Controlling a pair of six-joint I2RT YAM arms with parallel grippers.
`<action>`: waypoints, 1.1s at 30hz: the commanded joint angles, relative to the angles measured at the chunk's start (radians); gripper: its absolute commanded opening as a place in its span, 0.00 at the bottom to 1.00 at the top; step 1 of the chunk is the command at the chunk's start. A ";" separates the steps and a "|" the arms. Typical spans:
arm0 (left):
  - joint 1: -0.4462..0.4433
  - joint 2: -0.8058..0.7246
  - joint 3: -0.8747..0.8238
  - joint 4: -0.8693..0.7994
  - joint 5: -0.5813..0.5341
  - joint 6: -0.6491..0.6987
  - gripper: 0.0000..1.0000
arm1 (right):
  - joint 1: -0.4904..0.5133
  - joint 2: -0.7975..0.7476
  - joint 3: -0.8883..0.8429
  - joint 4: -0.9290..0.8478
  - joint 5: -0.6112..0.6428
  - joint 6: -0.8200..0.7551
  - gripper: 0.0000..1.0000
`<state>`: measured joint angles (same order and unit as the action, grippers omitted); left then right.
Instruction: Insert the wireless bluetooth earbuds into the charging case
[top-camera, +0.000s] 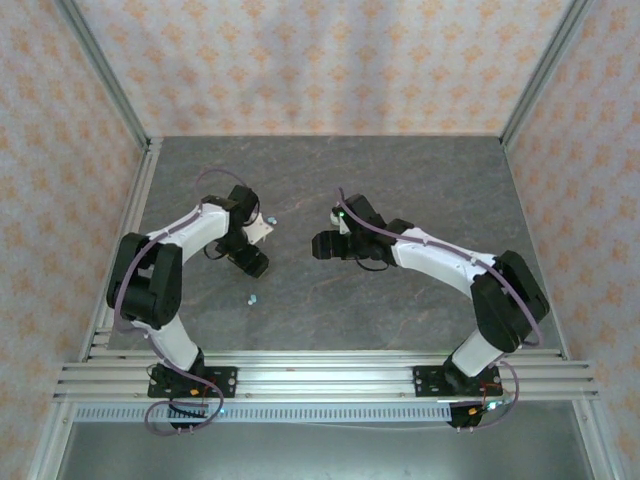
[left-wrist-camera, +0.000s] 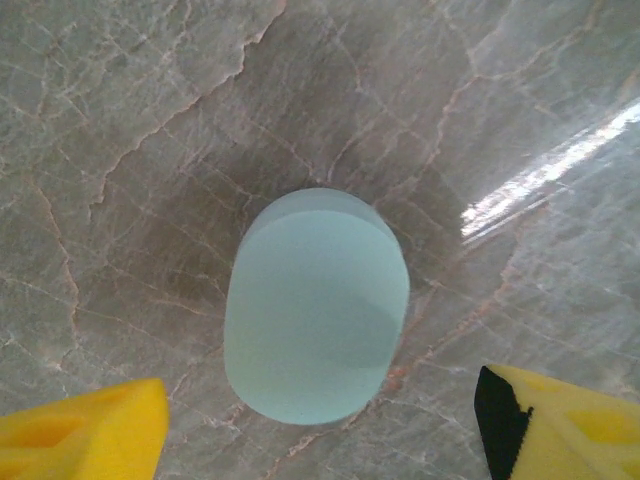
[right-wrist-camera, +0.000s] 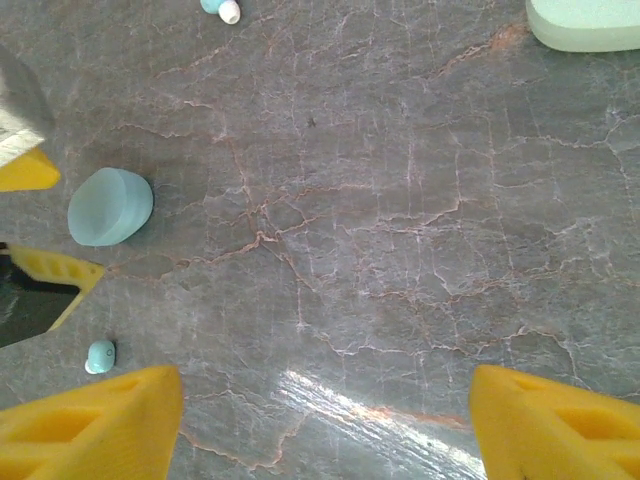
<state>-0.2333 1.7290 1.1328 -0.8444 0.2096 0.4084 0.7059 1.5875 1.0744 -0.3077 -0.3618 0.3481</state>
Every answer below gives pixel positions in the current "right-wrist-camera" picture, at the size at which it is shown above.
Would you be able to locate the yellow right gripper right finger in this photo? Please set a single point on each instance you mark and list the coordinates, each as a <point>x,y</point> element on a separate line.
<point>560,435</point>

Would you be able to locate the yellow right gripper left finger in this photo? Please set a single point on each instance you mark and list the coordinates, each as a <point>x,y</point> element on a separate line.
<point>90,430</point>

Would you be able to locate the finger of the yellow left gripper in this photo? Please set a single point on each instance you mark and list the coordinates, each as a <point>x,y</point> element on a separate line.
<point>27,172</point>
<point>60,267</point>

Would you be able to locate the mint green charging case lid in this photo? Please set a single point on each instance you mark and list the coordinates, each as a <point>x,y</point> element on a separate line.
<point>585,25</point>

